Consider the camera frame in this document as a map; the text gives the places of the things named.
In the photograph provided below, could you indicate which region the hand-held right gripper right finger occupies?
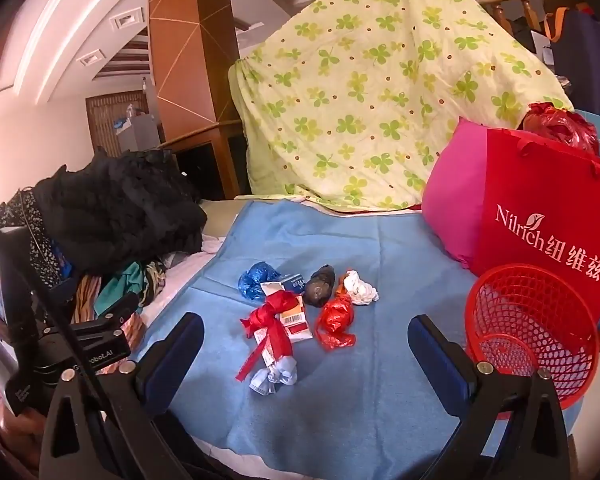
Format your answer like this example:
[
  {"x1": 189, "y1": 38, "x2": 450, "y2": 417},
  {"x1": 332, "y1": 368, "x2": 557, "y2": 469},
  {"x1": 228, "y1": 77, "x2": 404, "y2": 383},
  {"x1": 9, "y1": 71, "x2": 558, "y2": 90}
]
[{"x1": 407, "y1": 314, "x2": 573, "y2": 480}]

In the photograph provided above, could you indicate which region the grey cabinet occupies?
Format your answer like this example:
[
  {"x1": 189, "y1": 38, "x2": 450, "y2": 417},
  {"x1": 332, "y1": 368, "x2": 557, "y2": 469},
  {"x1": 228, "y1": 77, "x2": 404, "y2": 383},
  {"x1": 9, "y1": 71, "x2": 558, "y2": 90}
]
[{"x1": 117, "y1": 112, "x2": 161, "y2": 153}]

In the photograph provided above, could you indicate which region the red white cardboard box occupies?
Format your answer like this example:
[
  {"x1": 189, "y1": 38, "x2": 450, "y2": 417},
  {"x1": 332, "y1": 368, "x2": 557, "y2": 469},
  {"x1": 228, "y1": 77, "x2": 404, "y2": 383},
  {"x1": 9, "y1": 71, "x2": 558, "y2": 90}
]
[{"x1": 260, "y1": 282, "x2": 313, "y2": 346}]

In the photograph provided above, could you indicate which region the pink pillow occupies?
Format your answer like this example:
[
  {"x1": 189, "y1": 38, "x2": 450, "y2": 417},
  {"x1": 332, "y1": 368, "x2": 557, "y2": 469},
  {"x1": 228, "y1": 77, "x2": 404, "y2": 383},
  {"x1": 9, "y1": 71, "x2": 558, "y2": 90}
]
[{"x1": 422, "y1": 117, "x2": 491, "y2": 276}]

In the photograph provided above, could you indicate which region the large red plastic bag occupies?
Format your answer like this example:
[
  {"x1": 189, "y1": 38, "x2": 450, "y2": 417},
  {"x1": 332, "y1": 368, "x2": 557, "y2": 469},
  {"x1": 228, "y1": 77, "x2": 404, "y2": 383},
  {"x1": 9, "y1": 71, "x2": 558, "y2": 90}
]
[{"x1": 522, "y1": 102, "x2": 600, "y2": 153}]

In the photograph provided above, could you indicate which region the black fuzzy garment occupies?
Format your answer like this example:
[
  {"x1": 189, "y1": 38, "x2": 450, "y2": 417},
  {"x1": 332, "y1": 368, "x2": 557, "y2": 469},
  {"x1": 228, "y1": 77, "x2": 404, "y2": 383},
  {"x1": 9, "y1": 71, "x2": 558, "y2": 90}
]
[{"x1": 32, "y1": 149, "x2": 208, "y2": 273}]

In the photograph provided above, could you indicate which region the brown wooden pillar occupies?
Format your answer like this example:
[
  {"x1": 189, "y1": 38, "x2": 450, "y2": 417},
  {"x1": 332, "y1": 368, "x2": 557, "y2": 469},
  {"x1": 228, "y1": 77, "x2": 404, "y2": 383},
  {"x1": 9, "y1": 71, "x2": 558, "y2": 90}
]
[{"x1": 147, "y1": 0, "x2": 243, "y2": 201}]

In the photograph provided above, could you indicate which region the red mesh basket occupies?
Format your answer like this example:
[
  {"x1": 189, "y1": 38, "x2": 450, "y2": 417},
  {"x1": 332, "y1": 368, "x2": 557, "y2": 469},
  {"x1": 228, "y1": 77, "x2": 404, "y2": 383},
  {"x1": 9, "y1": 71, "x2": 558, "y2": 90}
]
[{"x1": 464, "y1": 264, "x2": 600, "y2": 413}]

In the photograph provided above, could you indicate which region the navy tote bag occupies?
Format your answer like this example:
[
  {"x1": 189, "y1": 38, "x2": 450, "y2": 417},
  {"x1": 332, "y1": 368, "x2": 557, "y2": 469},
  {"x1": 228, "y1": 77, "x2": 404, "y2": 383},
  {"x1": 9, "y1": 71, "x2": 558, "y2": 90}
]
[{"x1": 542, "y1": 5, "x2": 600, "y2": 118}]

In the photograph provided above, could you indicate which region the clover print quilt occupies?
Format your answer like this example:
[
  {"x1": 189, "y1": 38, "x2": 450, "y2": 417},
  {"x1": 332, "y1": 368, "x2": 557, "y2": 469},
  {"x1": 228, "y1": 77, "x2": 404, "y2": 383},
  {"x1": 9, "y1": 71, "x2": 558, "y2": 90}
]
[{"x1": 228, "y1": 0, "x2": 576, "y2": 212}]

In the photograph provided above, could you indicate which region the red ribbon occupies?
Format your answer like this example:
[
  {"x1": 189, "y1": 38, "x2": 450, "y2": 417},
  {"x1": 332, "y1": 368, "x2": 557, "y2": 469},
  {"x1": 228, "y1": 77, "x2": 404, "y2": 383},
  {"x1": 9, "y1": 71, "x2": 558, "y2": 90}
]
[{"x1": 236, "y1": 291, "x2": 301, "y2": 383}]

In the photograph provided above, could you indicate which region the teal cloth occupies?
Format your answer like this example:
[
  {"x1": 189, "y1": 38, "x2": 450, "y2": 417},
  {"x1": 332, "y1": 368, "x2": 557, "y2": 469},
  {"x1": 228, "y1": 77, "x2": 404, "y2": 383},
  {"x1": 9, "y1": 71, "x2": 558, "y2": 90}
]
[{"x1": 97, "y1": 262, "x2": 146, "y2": 311}]

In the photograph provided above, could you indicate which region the orange wrapper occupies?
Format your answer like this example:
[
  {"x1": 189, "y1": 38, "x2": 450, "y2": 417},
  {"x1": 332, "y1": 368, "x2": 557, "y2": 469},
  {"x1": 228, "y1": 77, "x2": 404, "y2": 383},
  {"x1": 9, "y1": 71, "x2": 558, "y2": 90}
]
[{"x1": 334, "y1": 267, "x2": 353, "y2": 301}]

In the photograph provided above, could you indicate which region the orange striped cloth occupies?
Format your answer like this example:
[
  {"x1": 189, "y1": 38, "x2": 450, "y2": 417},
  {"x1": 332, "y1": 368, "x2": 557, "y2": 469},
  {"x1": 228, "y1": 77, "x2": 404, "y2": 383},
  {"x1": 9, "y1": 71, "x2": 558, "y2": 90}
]
[{"x1": 70, "y1": 275, "x2": 103, "y2": 323}]

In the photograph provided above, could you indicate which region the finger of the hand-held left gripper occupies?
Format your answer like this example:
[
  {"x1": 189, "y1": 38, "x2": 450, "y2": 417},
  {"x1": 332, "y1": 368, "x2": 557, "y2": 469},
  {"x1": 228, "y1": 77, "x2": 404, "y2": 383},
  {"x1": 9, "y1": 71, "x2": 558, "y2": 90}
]
[{"x1": 45, "y1": 292, "x2": 138, "y2": 348}]

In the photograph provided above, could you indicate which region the black white patterned garment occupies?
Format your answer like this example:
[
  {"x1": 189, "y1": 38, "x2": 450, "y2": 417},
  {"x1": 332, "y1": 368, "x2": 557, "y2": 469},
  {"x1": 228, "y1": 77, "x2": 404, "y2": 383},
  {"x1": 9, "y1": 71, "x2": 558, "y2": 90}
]
[{"x1": 0, "y1": 187, "x2": 68, "y2": 291}]

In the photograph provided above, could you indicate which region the white blue paper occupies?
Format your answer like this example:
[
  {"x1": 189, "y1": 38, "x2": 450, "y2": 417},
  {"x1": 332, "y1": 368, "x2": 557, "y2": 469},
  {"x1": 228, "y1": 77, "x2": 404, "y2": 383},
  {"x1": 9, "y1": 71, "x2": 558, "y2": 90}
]
[{"x1": 249, "y1": 355, "x2": 298, "y2": 395}]

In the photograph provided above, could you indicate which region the wooden lattice door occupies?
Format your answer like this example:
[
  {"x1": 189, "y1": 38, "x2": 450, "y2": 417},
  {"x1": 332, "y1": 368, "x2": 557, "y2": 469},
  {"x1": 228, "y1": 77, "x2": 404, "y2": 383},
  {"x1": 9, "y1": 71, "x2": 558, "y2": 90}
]
[{"x1": 85, "y1": 91, "x2": 153, "y2": 158}]

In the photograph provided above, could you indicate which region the white bed sheet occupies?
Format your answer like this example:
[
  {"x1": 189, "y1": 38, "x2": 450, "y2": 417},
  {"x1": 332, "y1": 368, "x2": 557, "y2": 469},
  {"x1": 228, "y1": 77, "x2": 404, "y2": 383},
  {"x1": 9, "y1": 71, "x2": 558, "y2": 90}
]
[{"x1": 140, "y1": 200, "x2": 241, "y2": 321}]

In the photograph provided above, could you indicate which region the red shopping bag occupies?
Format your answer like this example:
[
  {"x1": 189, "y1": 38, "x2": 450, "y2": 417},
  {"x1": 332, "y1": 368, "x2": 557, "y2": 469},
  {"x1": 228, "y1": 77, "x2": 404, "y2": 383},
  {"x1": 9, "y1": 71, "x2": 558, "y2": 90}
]
[{"x1": 470, "y1": 127, "x2": 600, "y2": 321}]

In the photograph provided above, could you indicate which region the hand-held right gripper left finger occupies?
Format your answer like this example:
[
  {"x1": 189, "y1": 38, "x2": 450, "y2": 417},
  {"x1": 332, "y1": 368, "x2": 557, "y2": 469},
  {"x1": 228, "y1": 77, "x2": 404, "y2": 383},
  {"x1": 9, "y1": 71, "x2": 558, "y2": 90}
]
[{"x1": 42, "y1": 311, "x2": 206, "y2": 480}]

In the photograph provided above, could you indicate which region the blue blanket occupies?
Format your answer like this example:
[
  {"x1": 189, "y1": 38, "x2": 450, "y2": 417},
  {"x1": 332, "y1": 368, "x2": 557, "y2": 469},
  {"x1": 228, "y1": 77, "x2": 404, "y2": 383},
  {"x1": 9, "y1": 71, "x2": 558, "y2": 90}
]
[{"x1": 130, "y1": 199, "x2": 581, "y2": 466}]

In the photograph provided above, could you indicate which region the dark grey plastic bag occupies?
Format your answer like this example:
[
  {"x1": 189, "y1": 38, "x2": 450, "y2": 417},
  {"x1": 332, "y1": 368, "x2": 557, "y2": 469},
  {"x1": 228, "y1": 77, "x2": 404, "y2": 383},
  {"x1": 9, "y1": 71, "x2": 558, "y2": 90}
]
[{"x1": 302, "y1": 263, "x2": 337, "y2": 307}]

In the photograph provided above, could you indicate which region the dark wooden low cabinet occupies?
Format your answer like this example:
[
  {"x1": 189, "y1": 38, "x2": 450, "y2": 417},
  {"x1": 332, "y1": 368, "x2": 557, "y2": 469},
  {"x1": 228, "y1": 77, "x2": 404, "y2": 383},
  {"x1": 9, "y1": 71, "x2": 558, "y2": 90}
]
[{"x1": 170, "y1": 125, "x2": 253, "y2": 201}]

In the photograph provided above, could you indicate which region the blue plastic bag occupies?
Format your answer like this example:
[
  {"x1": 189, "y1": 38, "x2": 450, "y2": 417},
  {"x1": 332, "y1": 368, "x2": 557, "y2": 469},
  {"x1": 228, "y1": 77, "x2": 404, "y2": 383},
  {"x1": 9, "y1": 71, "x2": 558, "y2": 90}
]
[{"x1": 238, "y1": 261, "x2": 282, "y2": 302}]

